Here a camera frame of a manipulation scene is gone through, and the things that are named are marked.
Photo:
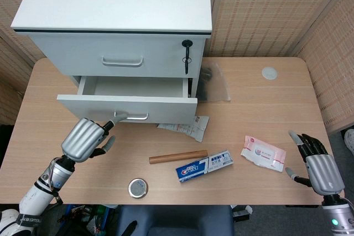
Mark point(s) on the pink wet wipes pack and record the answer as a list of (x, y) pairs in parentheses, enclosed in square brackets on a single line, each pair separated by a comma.
[(262, 153)]

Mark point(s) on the white shoe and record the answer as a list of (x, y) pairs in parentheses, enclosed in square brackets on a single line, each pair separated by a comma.
[(349, 142)]

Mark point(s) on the woven bamboo folding screen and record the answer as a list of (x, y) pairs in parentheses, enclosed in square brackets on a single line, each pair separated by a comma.
[(262, 12)]

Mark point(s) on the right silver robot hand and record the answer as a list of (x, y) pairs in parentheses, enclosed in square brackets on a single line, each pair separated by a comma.
[(323, 172)]

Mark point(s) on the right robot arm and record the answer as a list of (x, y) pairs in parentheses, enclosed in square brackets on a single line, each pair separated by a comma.
[(337, 214)]

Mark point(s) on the round metal tin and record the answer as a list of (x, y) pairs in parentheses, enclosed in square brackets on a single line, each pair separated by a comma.
[(137, 188)]

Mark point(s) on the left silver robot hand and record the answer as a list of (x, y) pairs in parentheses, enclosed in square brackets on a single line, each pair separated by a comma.
[(83, 139)]

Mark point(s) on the blue Crest toothpaste box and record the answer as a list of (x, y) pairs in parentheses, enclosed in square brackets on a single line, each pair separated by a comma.
[(199, 168)]

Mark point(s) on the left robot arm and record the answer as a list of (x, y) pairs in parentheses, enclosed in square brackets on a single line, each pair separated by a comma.
[(41, 191)]

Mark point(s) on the clear plastic bag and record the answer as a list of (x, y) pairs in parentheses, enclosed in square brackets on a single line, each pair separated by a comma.
[(219, 84)]

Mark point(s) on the silver white printed pouch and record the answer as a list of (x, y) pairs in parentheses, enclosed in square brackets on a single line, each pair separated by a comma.
[(190, 129)]

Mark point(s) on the brown cardboard tube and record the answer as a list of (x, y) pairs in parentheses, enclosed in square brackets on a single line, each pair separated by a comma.
[(177, 157)]

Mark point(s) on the white drawer with lock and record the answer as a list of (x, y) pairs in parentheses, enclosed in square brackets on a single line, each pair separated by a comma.
[(69, 53)]

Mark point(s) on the round grey table grommet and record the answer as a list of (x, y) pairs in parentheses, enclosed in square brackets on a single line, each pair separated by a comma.
[(269, 73)]

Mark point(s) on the blue chair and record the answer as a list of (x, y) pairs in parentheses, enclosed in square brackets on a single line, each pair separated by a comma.
[(179, 219)]

